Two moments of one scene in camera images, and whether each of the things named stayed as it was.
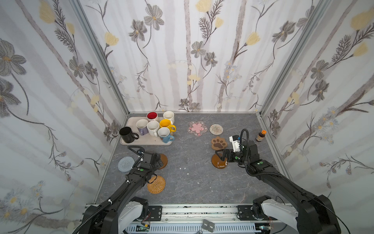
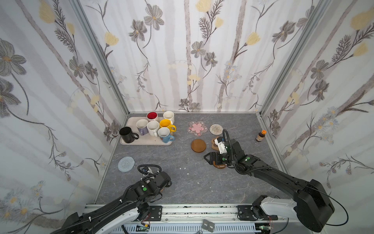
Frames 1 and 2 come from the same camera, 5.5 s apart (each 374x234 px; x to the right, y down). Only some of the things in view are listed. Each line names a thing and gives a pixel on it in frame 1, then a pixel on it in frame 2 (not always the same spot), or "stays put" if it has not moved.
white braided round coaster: (216, 129) stays put
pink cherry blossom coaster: (197, 128) stays put
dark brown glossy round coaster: (217, 163) stays put
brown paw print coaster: (218, 143) stays put
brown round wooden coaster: (164, 159) → (198, 146)
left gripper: (156, 159) → (163, 178)
